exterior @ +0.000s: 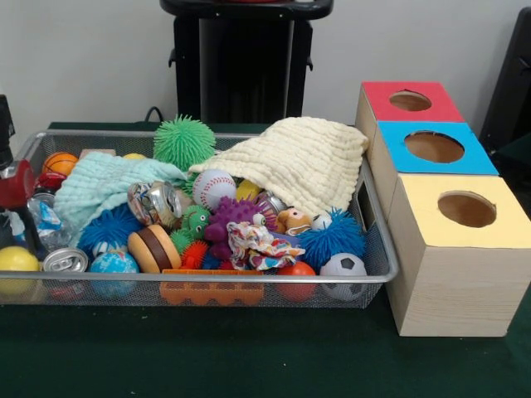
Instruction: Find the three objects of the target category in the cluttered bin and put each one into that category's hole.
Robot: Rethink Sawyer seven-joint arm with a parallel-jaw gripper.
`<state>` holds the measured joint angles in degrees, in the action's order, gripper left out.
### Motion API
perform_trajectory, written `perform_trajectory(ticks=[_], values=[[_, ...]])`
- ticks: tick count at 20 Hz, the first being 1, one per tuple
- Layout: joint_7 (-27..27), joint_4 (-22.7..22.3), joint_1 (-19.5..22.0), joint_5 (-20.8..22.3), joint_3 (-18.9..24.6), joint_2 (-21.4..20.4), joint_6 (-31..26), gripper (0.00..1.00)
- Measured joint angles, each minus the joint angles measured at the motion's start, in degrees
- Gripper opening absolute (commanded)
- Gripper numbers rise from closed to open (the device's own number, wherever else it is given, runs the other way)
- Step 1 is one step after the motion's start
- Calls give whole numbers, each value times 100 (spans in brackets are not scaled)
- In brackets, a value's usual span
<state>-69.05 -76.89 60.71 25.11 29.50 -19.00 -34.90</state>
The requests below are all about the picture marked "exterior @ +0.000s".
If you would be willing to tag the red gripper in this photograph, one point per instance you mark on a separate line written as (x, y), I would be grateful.
(16, 186)

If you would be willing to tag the crushed clear plastic bottle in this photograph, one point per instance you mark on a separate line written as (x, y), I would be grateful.
(52, 224)

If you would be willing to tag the orange basketball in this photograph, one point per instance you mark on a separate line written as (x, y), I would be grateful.
(60, 163)

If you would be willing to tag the green puffer ball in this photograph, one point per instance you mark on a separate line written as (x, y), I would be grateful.
(184, 143)

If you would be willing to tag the wooden box with three holes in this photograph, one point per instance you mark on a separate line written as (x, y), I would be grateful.
(452, 290)

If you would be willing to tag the mint green cloth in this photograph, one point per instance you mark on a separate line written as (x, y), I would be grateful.
(99, 182)

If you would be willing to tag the toy hamburger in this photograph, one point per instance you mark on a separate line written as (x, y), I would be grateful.
(153, 248)

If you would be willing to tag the crushed drink can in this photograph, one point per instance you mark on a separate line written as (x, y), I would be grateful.
(155, 203)

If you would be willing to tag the white baseball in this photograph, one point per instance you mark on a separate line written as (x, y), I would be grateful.
(213, 188)

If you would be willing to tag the purple spiky toy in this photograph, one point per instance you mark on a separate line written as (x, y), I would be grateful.
(232, 215)

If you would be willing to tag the dark green table cloth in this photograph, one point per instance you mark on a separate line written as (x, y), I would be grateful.
(249, 352)
(518, 153)

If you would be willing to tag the cream waffle cloth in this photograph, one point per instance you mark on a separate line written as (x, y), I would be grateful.
(298, 161)

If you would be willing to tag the blue puffer ball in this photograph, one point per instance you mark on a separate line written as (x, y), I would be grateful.
(332, 244)

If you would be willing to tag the soccer ball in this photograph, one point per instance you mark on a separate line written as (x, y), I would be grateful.
(342, 263)

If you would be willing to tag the black chair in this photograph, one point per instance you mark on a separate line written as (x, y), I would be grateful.
(510, 83)

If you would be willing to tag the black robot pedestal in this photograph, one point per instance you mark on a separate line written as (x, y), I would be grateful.
(245, 62)

